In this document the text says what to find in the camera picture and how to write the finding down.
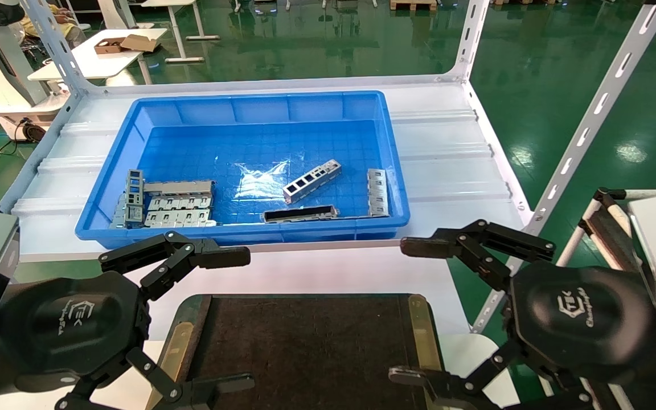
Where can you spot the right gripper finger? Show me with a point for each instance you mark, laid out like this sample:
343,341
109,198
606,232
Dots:
476,250
493,376

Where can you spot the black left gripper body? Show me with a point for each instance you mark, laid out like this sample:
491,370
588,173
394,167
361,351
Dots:
72,324

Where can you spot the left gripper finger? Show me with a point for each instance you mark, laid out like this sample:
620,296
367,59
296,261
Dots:
157,378
191,253

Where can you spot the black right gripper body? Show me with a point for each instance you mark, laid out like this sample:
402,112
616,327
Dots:
584,324

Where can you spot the silver bracket with square holes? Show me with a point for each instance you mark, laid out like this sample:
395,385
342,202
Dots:
311,181

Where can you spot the black container with brass strips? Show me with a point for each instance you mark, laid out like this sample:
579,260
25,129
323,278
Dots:
305,341

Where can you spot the long grey metal housing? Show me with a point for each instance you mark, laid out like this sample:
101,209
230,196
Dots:
180,187

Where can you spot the dark open metal housing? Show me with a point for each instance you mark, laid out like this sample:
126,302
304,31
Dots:
299,215

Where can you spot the blue plastic bin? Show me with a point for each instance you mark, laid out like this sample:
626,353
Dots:
259,142

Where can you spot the white metal shelf rack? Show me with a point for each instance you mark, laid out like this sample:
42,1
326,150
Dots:
590,122

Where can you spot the white table with cardboard box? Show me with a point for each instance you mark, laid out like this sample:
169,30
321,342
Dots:
94,64

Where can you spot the brown cardboard box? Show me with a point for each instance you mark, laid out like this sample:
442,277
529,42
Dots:
137,42

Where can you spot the wooden pallet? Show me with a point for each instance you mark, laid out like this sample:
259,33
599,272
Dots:
413,4

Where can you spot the grey bracket with square holes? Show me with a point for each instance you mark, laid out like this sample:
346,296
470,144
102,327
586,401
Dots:
134,188

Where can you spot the silver comb metal bracket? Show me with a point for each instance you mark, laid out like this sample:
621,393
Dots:
377,193

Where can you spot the white tube frame black joint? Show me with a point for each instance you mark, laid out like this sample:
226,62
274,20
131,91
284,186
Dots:
604,199

